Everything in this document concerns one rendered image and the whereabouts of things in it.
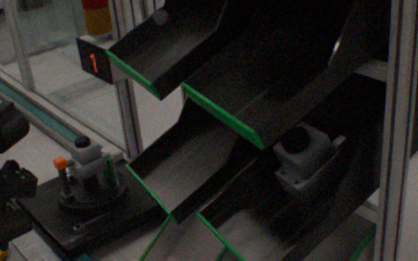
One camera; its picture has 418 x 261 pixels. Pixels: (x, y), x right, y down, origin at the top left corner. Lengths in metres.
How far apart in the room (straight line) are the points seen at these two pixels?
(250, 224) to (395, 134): 0.19
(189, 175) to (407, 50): 0.33
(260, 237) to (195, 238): 0.23
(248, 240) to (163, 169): 0.18
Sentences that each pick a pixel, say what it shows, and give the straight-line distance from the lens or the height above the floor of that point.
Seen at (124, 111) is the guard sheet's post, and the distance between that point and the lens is 1.20.
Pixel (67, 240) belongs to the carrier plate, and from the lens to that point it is 1.05.
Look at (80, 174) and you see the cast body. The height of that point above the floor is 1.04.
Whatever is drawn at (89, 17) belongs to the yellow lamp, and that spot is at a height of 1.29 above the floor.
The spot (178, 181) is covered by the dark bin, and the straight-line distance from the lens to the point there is 0.72.
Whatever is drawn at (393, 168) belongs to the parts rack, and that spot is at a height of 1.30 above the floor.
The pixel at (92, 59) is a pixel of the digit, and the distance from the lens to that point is 1.15.
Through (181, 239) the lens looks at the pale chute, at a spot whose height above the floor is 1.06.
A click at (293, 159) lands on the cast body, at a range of 0.59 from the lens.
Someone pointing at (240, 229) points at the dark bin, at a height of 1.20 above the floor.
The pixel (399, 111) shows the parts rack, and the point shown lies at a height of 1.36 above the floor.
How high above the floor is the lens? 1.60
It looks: 29 degrees down
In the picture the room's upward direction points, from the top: 6 degrees counter-clockwise
